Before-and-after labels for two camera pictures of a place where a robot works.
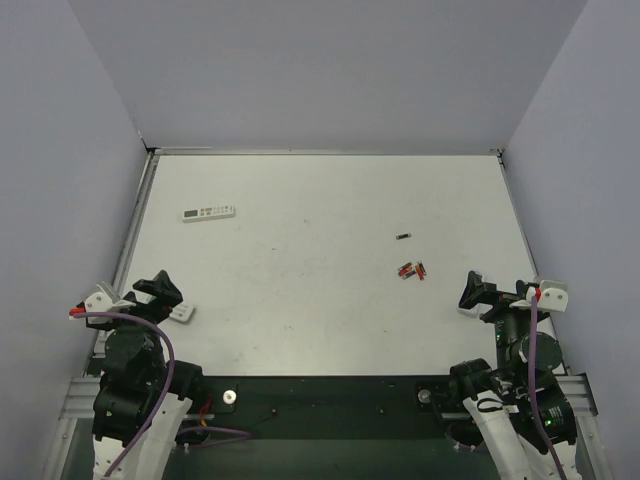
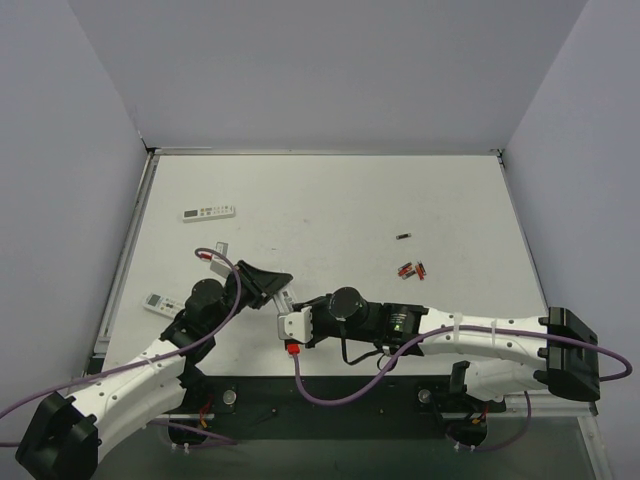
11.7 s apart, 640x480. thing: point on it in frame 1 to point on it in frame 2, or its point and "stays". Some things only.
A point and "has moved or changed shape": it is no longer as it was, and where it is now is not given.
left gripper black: [145, 302] to [248, 286]
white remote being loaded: [181, 312] has moved or changed shape
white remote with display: [194, 215] stays
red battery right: [420, 269] stays
